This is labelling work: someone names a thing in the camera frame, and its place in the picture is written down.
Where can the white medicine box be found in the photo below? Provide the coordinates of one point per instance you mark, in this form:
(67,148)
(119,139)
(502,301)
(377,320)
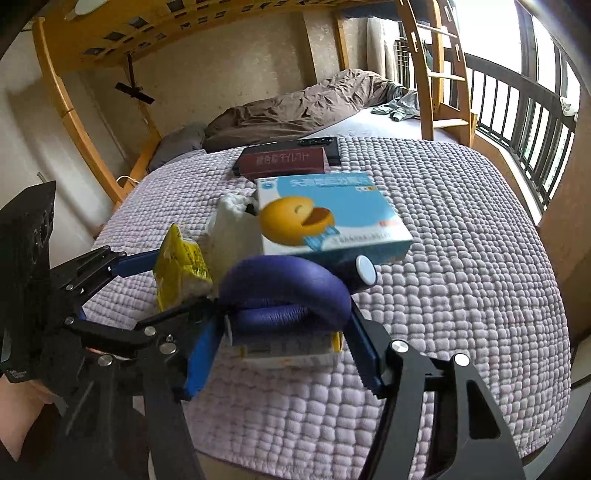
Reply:
(286,357)

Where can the black remote control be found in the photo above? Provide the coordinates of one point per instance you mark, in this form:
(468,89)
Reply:
(330,147)

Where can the yellow labelled clear packet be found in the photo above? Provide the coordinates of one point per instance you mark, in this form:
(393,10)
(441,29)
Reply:
(178,267)

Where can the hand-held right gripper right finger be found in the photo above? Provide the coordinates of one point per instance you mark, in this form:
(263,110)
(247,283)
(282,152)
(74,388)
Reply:
(364,355)

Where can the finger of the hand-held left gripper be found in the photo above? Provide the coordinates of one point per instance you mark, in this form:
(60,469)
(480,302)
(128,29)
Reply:
(129,337)
(136,264)

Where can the dark balcony railing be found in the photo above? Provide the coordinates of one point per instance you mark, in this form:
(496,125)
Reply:
(531,115)

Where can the grey green clothing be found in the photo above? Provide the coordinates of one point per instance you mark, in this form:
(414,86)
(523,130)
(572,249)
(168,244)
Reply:
(397,106)

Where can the blue box with yellow face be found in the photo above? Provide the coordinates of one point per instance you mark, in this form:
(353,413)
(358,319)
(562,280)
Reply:
(341,217)

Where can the black wall bracket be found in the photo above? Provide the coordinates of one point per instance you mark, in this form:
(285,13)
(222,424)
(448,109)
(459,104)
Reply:
(134,90)

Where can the person's left forearm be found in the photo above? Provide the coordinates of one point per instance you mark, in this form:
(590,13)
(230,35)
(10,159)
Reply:
(18,415)

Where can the grey pillow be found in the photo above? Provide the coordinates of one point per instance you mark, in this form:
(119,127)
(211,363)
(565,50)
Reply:
(178,143)

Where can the white mattress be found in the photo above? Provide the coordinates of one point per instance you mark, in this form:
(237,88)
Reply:
(369,124)

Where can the white crumpled plastic bag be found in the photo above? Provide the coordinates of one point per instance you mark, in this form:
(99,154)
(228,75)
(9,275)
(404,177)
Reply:
(231,230)

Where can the dark red box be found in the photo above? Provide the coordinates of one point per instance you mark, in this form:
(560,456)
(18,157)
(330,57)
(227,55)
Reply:
(281,161)

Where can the brown duvet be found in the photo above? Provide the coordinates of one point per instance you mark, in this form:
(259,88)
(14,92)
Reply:
(300,106)

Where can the purple foam hand grip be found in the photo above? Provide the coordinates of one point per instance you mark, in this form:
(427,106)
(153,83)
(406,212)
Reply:
(277,286)

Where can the purple quilted blanket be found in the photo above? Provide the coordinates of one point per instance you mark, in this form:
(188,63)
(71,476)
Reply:
(461,277)

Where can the wooden bunk bed frame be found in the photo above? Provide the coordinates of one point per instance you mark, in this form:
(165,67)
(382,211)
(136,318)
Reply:
(60,69)

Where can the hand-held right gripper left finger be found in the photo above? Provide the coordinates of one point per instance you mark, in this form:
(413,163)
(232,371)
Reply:
(198,357)

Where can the wooden ladder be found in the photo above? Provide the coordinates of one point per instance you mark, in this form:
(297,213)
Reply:
(429,69)

